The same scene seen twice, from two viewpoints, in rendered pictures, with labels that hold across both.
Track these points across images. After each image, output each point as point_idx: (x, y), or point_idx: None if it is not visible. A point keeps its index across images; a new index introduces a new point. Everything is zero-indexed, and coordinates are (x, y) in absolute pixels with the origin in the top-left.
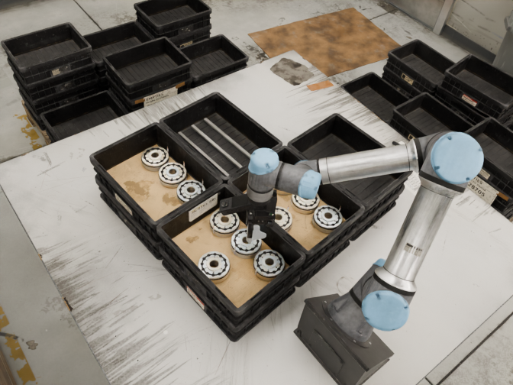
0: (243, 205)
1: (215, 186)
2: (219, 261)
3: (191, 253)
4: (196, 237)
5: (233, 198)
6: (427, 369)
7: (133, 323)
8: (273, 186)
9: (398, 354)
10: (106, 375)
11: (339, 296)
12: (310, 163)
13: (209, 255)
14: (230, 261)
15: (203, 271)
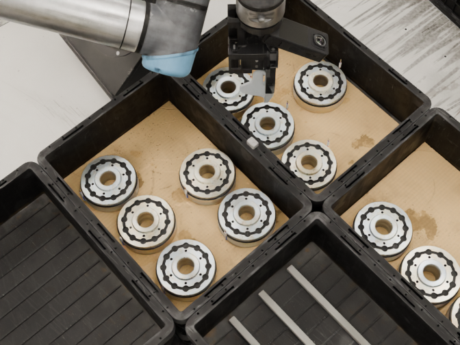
0: (286, 18)
1: (335, 194)
2: (312, 83)
3: (360, 116)
4: (355, 144)
5: (305, 44)
6: (9, 25)
7: (424, 72)
8: None
9: (43, 42)
10: (441, 12)
11: (113, 88)
12: (161, 20)
13: (329, 98)
14: (293, 105)
15: (336, 70)
